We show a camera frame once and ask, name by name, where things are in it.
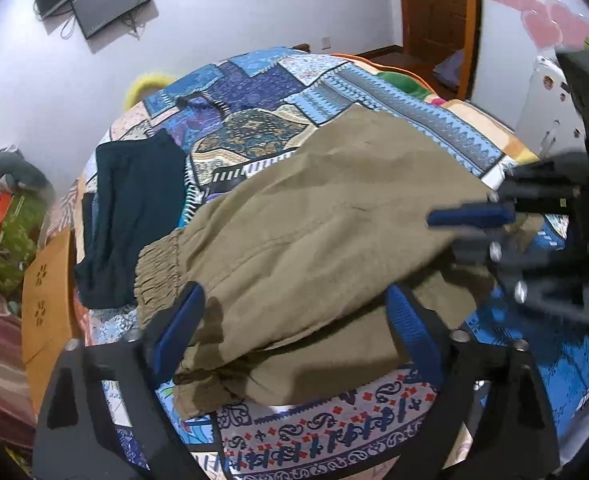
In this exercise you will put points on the patchwork printed bedspread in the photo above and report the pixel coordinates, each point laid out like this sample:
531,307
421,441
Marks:
274,80

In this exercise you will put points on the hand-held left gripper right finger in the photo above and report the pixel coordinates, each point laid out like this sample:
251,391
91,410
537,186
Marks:
408,321

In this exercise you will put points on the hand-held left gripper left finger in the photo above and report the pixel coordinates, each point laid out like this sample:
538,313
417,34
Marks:
180,321

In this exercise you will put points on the black flat monitor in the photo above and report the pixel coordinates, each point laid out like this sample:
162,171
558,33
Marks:
112,2

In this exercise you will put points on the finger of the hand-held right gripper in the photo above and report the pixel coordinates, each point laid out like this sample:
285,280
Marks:
467,217
529,270

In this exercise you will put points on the wooden door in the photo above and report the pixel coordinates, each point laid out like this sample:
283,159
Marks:
437,5

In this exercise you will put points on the white plastic frame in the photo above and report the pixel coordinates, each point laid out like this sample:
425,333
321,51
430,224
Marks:
541,110

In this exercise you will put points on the wooden bed board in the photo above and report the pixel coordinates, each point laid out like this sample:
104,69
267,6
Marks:
49,300

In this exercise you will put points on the khaki pants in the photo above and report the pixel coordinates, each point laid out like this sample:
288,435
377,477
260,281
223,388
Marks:
324,220

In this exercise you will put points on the purple cloth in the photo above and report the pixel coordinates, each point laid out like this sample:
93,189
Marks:
449,70

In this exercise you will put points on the pink heart wall stickers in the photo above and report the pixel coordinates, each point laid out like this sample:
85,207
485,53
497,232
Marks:
549,22

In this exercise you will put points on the dark folded pants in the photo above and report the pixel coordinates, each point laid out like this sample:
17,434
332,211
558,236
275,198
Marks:
124,210

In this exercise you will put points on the white wall socket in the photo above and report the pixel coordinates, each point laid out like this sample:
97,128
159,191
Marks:
326,42

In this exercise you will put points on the yellow fuzzy cushion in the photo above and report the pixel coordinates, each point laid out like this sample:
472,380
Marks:
142,85

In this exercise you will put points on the grey bag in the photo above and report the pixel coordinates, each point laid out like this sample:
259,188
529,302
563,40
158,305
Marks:
19,170

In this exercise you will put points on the green patterned cloth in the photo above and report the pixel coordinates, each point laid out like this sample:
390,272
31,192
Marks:
17,245

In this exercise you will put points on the orange green blanket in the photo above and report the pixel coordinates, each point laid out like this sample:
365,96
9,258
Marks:
409,82

